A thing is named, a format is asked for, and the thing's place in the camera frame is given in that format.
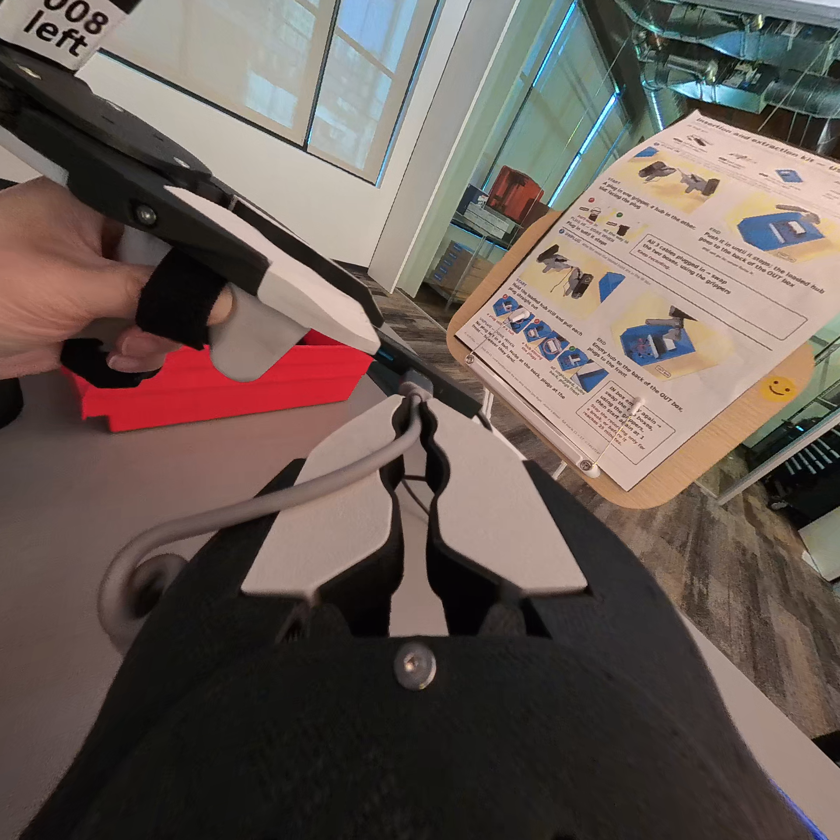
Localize grey braided usb cable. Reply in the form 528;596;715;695
98;371;435;649

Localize red crate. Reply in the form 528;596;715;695
489;166;546;212

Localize person's left hand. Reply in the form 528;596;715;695
0;176;235;382

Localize printed instruction sheet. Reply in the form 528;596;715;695
455;112;840;492

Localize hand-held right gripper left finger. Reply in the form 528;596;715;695
239;394;424;637

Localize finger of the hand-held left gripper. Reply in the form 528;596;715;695
163;185;383;358
230;197;387;330

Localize instruction sheet on stand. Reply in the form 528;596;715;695
446;210;816;510

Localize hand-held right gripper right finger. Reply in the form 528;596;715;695
424;399;589;636

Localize red storage bin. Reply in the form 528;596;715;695
60;328;375;434

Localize cluster of silver ceiling ducts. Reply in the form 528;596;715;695
617;0;840;140

